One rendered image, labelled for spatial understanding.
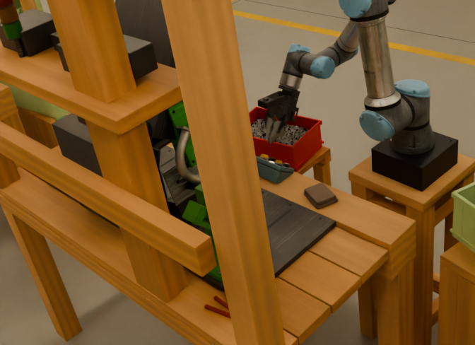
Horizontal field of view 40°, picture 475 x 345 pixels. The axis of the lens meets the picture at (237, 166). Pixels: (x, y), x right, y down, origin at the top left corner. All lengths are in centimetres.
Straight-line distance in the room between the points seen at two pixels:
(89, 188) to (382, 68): 94
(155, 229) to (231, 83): 48
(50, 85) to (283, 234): 84
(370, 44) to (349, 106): 252
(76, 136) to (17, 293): 163
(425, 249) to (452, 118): 208
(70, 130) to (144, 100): 66
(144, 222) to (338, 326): 155
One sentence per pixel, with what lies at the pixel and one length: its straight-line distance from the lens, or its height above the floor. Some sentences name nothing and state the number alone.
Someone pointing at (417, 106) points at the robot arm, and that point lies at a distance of 218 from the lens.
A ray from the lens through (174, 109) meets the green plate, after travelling 205.
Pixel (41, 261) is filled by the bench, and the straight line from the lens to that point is 291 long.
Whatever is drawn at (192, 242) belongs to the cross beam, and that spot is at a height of 127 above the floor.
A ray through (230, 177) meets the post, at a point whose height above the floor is 147.
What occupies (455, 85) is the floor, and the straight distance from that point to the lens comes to 473.
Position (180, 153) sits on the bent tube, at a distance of 203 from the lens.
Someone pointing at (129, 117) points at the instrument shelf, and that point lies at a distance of 148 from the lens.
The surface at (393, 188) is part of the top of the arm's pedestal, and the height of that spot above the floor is 85.
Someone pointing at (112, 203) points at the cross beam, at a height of 127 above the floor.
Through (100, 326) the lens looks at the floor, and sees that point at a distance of 321.
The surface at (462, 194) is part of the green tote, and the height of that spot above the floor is 95.
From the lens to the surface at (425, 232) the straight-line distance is 231.
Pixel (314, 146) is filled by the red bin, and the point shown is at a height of 83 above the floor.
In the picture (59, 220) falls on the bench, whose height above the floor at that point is 88.
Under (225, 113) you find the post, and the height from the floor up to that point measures 161.
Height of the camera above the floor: 220
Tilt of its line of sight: 33 degrees down
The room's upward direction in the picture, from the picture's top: 10 degrees counter-clockwise
